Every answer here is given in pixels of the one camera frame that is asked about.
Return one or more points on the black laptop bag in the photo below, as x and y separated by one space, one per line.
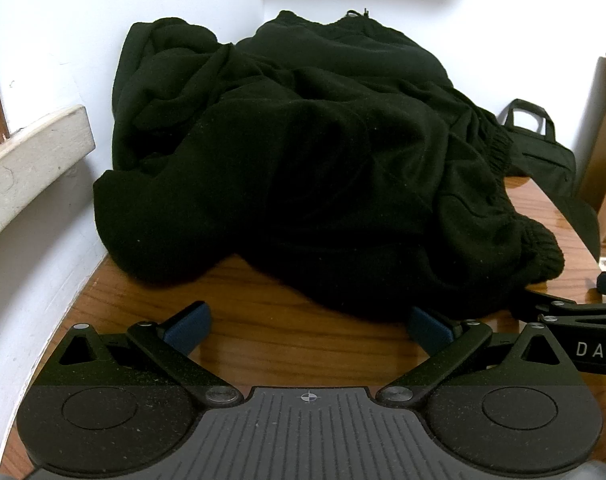
548 165

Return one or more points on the beige windowsill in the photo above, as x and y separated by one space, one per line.
33 160

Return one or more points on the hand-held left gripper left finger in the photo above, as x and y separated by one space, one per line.
188 325

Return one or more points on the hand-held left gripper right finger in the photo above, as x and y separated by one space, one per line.
430 330

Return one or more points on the black sweatpants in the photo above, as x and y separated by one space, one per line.
308 160

